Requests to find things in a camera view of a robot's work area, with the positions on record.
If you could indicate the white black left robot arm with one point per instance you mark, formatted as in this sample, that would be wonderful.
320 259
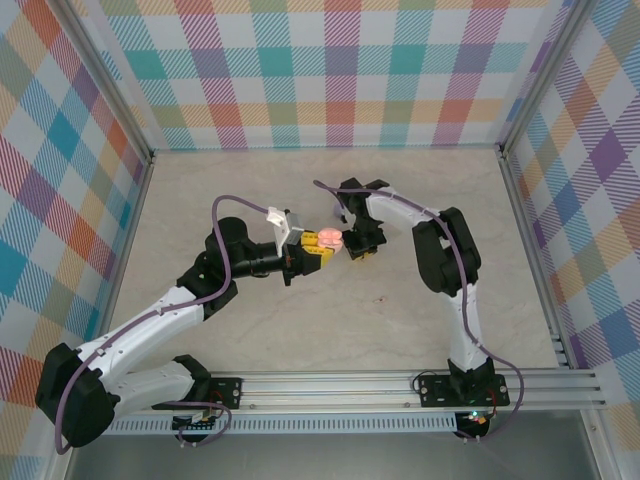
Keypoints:
145 320

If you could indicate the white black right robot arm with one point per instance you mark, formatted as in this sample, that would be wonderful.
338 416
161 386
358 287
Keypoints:
467 325

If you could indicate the small circuit board with leds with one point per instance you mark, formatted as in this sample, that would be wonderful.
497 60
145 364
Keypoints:
475 417

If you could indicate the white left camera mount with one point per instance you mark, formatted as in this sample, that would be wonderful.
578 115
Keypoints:
280 232

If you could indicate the long aluminium base rail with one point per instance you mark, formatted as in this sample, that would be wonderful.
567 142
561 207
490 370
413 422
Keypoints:
325 387

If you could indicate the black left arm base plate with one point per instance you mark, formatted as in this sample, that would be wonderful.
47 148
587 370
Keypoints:
227 392

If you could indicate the aluminium side rail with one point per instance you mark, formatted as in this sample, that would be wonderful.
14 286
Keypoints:
133 215
532 250

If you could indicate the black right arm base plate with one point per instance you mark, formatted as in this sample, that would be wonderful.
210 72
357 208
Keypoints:
435 392

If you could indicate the aluminium frame post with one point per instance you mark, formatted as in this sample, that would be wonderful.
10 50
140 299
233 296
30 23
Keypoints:
107 85
545 75

